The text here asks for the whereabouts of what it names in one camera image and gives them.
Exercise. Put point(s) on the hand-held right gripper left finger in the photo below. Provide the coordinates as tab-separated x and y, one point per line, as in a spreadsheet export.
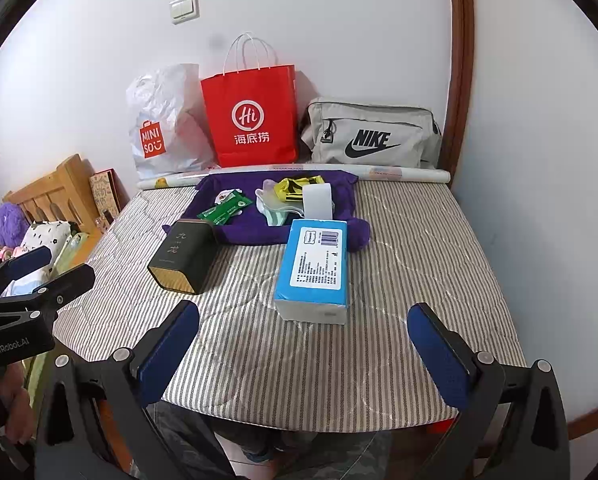
169	355

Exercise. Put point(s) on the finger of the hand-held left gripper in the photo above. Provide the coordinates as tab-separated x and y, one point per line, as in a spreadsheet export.
24	262
64	287

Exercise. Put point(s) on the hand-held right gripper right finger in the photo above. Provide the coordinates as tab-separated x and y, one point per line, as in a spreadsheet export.
439	355

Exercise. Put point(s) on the green snack packet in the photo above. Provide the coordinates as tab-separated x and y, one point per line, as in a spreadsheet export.
226	210

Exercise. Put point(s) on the white printed sachet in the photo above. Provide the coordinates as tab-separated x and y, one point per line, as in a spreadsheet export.
224	196

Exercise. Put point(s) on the mint green sock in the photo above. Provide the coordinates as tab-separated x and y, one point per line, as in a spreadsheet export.
281	217

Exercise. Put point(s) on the white sock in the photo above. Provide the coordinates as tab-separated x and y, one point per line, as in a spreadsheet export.
266	197

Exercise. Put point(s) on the white sponge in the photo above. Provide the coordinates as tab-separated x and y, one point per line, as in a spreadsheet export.
318	202

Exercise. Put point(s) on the yellow and black packet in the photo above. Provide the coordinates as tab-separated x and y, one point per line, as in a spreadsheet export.
291	190

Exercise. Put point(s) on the person's left hand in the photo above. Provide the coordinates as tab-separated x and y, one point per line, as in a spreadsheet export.
16	410

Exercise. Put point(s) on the polka dot pillow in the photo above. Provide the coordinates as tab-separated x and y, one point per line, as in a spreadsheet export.
46	237

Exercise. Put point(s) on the purple plush toy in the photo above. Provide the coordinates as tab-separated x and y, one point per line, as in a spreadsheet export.
11	222

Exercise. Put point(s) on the wooden headboard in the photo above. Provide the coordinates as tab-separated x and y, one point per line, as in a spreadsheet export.
59	190

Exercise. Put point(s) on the striped mattress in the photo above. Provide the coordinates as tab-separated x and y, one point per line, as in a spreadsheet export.
354	360

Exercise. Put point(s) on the dark green tin box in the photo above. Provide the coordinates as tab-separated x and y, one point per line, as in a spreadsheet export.
184	255

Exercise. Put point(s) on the brown patterned box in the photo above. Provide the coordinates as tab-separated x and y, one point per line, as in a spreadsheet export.
104	192

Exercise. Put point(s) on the purple towel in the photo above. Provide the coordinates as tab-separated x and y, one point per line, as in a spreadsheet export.
259	232

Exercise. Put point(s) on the blue tissue pack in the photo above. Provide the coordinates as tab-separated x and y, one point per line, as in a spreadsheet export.
311	260

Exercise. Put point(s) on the wooden baseboard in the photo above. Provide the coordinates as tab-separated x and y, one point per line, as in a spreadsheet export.
594	420

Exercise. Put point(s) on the printed paper roll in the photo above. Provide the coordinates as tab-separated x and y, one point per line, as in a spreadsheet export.
414	175

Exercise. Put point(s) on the white plastic shopping bag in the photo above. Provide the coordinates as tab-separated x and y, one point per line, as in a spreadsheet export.
169	105

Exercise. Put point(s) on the grey waist bag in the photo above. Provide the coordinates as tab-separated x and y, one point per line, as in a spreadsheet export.
374	130

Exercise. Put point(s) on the red paper bag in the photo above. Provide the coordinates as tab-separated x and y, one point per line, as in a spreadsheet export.
249	90

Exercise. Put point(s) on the wooden door frame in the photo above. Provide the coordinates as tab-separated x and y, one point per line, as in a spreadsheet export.
461	60

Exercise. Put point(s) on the white light switch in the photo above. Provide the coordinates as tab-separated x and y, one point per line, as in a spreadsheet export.
184	8

